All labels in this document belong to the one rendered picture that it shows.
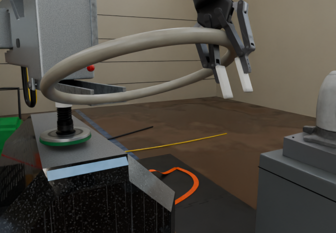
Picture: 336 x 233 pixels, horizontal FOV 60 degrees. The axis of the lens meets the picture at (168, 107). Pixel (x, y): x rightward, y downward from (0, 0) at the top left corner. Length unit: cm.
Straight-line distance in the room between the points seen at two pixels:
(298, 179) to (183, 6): 667
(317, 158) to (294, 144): 10
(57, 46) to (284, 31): 569
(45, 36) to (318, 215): 118
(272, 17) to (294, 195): 579
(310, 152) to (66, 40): 103
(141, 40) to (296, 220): 95
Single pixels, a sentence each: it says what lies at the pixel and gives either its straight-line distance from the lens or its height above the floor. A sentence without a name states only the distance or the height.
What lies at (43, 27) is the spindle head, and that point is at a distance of 123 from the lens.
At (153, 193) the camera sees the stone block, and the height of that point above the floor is 63.
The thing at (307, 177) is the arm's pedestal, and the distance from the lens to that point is 116.
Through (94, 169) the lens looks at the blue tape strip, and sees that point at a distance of 117.
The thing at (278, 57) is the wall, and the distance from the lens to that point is 661.
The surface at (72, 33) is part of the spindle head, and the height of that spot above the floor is 129.
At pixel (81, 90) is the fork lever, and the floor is 110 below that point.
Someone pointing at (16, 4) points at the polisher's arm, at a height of 145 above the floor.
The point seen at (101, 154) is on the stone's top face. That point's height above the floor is 80.
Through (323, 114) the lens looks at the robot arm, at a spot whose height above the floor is 99.
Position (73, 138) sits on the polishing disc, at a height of 86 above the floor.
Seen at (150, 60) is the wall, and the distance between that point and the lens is 706.
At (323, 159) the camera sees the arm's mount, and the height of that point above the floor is 84.
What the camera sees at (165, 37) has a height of 124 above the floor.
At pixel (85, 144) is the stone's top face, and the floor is 80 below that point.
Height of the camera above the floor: 122
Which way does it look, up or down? 11 degrees down
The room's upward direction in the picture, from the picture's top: straight up
